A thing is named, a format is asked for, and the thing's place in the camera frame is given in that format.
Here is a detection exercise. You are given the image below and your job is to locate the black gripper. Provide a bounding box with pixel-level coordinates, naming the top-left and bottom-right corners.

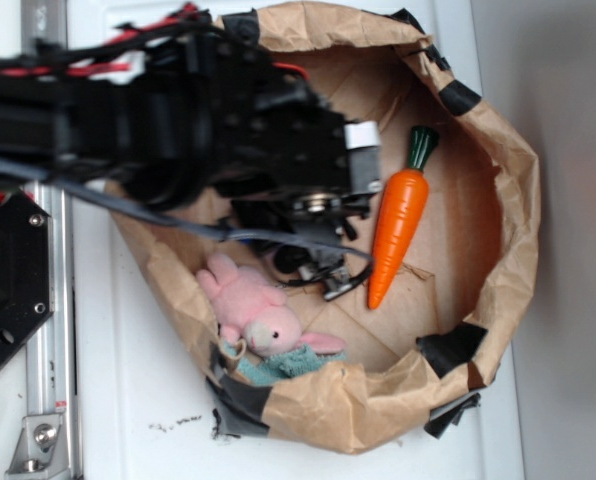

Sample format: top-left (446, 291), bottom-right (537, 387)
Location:
top-left (213, 74), bottom-right (382, 300)

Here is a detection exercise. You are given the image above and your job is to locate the black box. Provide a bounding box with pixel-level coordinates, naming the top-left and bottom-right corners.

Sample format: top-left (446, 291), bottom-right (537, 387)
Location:
top-left (229, 200), bottom-right (297, 244)

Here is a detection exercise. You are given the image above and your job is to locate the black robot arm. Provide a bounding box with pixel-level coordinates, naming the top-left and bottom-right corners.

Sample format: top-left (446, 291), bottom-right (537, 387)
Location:
top-left (0, 3), bottom-right (381, 300)

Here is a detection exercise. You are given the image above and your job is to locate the orange toy carrot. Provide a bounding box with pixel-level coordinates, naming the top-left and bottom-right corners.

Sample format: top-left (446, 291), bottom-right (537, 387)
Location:
top-left (367, 126), bottom-right (439, 310)

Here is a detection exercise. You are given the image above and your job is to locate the pink plush bunny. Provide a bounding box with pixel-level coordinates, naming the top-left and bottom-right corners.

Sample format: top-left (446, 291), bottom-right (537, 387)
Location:
top-left (196, 253), bottom-right (346, 357)

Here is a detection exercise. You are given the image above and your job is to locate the teal cloth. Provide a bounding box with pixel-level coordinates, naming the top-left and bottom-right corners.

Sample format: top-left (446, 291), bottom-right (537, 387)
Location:
top-left (219, 322), bottom-right (347, 386)

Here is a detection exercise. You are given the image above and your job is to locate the brown paper bag bin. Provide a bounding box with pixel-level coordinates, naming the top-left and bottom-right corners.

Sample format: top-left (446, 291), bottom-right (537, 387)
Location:
top-left (114, 2), bottom-right (540, 454)

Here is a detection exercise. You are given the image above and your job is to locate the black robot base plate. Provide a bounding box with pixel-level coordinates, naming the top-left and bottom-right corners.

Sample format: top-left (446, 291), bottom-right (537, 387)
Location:
top-left (0, 193), bottom-right (52, 370)

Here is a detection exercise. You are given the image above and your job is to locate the grey cable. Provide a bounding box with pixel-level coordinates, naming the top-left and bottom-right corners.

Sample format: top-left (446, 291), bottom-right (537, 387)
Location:
top-left (0, 152), bottom-right (377, 264)

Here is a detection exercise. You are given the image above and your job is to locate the aluminium rail profile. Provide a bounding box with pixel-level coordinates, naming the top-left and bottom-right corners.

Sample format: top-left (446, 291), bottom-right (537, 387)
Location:
top-left (19, 0), bottom-right (82, 480)

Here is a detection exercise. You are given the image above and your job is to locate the metal corner bracket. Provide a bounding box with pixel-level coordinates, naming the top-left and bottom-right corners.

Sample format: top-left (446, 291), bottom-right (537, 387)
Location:
top-left (4, 413), bottom-right (70, 479)

